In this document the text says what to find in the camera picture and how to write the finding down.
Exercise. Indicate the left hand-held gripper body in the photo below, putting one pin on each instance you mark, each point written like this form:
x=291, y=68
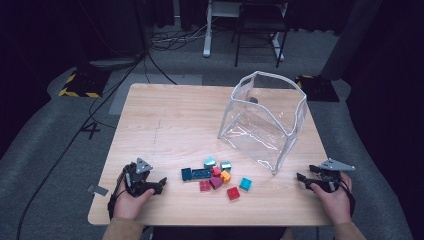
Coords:
x=135, y=180

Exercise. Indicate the person's left hand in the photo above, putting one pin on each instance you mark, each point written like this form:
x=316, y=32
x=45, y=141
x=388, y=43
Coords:
x=128, y=206

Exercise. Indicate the small dark round object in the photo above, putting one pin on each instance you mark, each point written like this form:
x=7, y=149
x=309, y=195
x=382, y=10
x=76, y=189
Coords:
x=253, y=99

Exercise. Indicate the person's right hand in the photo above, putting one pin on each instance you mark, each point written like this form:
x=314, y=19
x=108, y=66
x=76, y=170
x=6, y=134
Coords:
x=335, y=203

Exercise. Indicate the grey tape piece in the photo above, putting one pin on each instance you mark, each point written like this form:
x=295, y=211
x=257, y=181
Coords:
x=97, y=190

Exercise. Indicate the bright red toy block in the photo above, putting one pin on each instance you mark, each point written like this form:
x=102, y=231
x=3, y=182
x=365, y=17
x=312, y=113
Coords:
x=233, y=193

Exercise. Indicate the white desk frame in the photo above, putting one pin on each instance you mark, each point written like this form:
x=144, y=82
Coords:
x=207, y=33

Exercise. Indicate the orange toy block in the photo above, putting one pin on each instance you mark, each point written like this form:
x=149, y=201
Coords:
x=225, y=177

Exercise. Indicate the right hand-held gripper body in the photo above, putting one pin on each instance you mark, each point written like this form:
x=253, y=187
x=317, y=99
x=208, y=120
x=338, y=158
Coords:
x=328, y=178

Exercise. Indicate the small dark blue toy block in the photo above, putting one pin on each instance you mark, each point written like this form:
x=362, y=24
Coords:
x=186, y=174

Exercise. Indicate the light blue toy block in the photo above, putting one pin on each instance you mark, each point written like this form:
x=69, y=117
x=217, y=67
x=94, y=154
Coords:
x=245, y=184

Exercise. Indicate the black chair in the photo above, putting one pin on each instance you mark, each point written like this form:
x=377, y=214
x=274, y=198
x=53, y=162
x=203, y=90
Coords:
x=263, y=20

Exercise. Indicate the clear plastic zipper bag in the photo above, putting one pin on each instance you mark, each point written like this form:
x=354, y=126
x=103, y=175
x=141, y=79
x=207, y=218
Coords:
x=263, y=126

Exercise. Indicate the magenta toy block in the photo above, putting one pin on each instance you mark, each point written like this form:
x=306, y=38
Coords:
x=215, y=183

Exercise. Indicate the dark red toy block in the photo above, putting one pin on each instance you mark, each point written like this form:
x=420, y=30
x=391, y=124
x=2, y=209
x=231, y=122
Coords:
x=216, y=171
x=205, y=185

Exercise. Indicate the black yellow striped base plate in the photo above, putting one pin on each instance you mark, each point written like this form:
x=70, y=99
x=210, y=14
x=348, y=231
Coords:
x=318, y=88
x=85, y=83

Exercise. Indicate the grey curtain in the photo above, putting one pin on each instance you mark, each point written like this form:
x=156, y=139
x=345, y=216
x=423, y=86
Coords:
x=350, y=40

